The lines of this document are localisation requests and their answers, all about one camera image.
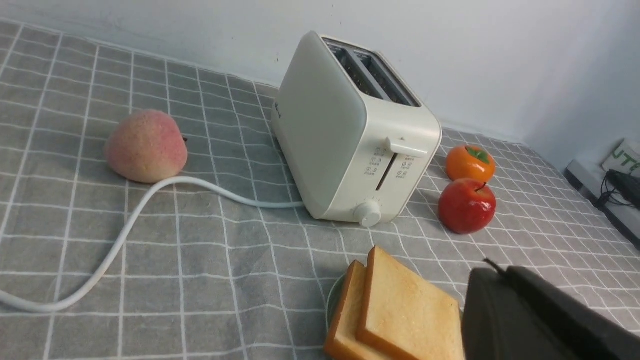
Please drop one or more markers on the white green box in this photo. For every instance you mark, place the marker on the white green box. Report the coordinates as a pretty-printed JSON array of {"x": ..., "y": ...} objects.
[{"x": 624, "y": 158}]

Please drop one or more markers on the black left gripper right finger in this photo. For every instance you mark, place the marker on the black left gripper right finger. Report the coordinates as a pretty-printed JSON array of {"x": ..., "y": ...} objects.
[{"x": 590, "y": 335}]

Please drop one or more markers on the pale green plate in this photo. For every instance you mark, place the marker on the pale green plate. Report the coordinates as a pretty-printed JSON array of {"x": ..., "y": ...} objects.
[{"x": 333, "y": 300}]

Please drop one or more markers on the grey checked tablecloth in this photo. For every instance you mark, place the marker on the grey checked tablecloth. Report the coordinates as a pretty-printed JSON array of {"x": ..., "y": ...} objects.
[{"x": 205, "y": 278}]

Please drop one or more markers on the white toaster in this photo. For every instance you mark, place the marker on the white toaster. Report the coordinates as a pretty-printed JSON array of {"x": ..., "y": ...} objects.
[{"x": 355, "y": 136}]

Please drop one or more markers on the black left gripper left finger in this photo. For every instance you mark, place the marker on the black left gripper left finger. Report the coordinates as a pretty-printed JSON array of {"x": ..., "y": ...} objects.
[{"x": 497, "y": 324}]

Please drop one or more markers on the pink peach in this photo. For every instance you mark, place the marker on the pink peach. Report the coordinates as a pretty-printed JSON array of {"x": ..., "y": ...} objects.
[{"x": 146, "y": 147}]

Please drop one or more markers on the orange persimmon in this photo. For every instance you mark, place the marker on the orange persimmon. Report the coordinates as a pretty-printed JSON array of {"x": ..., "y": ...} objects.
[{"x": 470, "y": 162}]

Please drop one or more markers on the red apple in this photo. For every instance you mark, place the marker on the red apple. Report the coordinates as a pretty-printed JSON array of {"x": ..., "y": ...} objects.
[{"x": 466, "y": 206}]

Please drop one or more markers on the toasted bread slice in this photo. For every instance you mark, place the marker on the toasted bread slice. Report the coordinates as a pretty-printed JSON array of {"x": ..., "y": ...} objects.
[
  {"x": 341, "y": 342},
  {"x": 404, "y": 316}
]

